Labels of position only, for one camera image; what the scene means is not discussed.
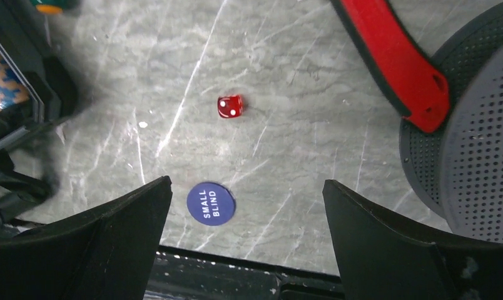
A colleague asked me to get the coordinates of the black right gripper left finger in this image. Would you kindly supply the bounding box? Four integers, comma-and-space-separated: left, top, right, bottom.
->
0, 176, 172, 299

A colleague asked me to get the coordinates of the black poker set case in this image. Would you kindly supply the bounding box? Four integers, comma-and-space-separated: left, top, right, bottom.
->
0, 1, 78, 233

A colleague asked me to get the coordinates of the green handled screwdriver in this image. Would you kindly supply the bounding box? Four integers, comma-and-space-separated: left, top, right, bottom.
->
30, 0, 79, 15

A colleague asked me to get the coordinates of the blue dealer button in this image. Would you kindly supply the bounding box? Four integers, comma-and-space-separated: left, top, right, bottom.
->
186, 182, 236, 226

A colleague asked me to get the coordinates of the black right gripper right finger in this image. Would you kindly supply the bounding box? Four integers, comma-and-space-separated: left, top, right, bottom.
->
322, 179, 503, 299

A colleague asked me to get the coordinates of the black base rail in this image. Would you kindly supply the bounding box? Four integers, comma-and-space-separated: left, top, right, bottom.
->
144, 246, 345, 299

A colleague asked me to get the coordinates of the blue tan poker chip stack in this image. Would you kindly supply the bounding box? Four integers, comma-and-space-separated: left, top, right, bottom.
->
0, 53, 30, 113

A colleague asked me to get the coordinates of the red die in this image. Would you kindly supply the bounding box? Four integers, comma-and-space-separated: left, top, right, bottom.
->
217, 94, 244, 119

